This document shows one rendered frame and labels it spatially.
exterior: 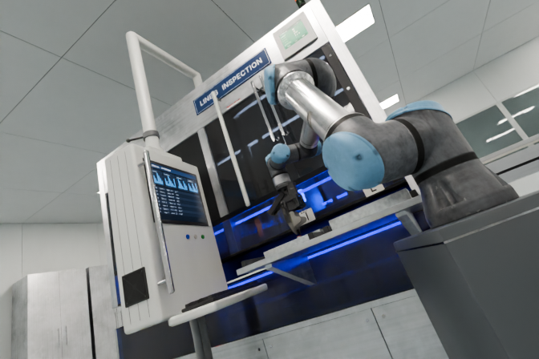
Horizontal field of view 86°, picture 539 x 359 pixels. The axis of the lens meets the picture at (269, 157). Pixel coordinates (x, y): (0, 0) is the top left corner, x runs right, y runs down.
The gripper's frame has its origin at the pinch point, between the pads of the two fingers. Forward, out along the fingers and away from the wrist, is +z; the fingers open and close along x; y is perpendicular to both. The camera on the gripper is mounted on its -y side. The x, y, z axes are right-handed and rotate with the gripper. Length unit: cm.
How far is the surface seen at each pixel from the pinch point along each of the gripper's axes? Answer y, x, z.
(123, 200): -55, -36, -35
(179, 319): -38, -33, 16
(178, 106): -59, 19, -111
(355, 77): 49, 19, -58
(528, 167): 87, 30, 8
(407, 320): 23, 20, 44
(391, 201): 40.8, -18.2, 5.5
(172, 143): -72, 19, -89
